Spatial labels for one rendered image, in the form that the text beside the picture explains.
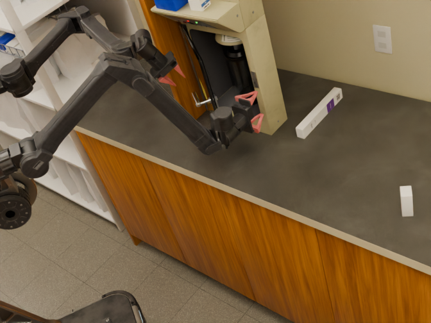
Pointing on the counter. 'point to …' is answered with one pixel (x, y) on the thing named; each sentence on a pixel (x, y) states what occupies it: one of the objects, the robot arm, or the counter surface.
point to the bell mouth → (227, 40)
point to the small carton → (199, 4)
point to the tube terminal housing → (258, 62)
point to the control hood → (210, 15)
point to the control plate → (190, 22)
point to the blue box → (170, 4)
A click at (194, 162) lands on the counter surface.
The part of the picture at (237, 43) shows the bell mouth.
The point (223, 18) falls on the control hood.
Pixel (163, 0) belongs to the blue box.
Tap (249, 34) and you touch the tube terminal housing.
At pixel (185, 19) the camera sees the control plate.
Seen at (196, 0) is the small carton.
